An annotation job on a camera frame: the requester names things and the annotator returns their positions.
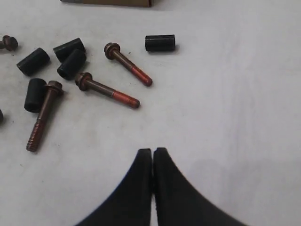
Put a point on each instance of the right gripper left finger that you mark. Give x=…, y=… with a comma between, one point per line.
x=131, y=195

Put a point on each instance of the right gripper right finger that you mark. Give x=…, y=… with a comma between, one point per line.
x=183, y=200

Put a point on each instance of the copper flange bolt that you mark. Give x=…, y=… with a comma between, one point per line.
x=107, y=90
x=9, y=43
x=43, y=113
x=128, y=63

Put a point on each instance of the black cylindrical sleeve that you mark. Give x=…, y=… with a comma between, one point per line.
x=160, y=44
x=0, y=116
x=71, y=64
x=68, y=48
x=34, y=95
x=33, y=61

